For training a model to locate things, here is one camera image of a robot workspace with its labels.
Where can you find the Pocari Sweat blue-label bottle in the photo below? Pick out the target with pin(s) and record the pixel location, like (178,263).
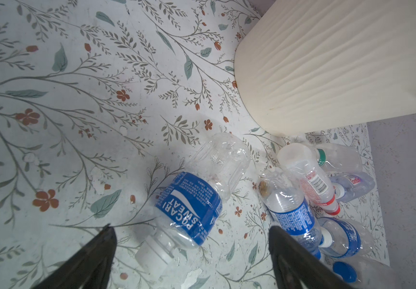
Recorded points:
(188,208)

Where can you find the crumpled blue-label water bottle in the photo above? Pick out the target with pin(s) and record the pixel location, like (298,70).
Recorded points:
(281,193)

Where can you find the clear blue-label blue-cap bottle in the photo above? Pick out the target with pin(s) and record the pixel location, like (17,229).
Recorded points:
(344,238)

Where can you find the clear bottle blue cap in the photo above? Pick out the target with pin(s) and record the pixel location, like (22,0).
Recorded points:
(364,273)

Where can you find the white red-cap bottle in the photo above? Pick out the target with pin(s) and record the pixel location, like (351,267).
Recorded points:
(301,160)

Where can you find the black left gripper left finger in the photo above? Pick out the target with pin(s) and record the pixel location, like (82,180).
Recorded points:
(89,268)

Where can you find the clear green-cap bottle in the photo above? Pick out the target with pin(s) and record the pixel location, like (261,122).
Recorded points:
(336,158)

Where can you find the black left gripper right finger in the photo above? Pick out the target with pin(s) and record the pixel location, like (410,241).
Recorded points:
(295,268)

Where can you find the cream ribbed waste bin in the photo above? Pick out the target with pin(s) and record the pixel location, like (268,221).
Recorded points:
(313,65)

